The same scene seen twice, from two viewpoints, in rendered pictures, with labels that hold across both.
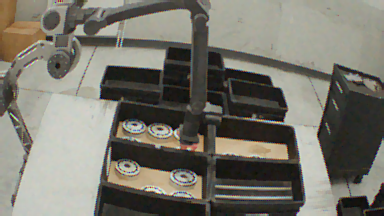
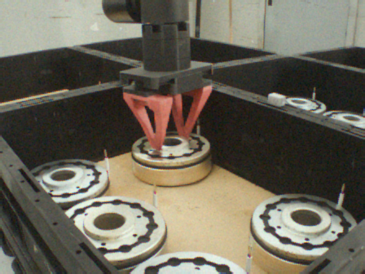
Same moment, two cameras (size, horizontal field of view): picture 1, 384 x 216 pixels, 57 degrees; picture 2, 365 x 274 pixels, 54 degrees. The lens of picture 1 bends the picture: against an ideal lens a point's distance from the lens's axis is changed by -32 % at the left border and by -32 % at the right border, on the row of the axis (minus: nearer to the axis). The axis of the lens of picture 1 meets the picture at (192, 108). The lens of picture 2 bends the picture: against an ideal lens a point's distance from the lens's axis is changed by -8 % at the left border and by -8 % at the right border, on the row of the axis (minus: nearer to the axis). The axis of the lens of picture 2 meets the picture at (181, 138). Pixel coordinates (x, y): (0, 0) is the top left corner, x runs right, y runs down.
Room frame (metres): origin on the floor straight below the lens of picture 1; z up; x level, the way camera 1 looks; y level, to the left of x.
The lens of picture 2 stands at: (1.86, 0.38, 1.06)
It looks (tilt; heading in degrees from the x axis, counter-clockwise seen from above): 23 degrees down; 235
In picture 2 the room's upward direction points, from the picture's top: straight up
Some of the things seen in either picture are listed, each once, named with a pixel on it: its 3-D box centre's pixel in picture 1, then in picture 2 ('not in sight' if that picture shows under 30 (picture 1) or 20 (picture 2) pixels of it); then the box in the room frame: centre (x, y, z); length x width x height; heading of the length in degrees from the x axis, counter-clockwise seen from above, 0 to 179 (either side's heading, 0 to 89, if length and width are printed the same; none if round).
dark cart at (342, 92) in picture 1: (353, 129); not in sight; (2.82, -1.35, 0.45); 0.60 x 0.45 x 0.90; 96
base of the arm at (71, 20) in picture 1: (75, 16); not in sight; (1.47, 0.50, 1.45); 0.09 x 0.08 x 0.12; 6
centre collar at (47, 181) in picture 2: not in sight; (63, 177); (1.75, 0.00, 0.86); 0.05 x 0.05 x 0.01
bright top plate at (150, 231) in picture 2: (160, 130); (109, 227); (1.75, 0.11, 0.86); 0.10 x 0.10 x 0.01
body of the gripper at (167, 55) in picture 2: (190, 128); (166, 52); (1.61, -0.01, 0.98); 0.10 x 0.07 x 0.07; 11
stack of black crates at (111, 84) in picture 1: (127, 108); not in sight; (2.68, 0.40, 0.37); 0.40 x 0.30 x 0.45; 96
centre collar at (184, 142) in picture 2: not in sight; (170, 143); (1.61, 0.00, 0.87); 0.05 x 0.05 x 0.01
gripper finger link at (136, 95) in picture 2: not in sight; (162, 111); (1.62, 0.00, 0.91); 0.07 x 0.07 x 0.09; 11
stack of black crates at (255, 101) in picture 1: (252, 124); not in sight; (2.77, -0.40, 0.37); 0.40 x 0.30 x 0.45; 96
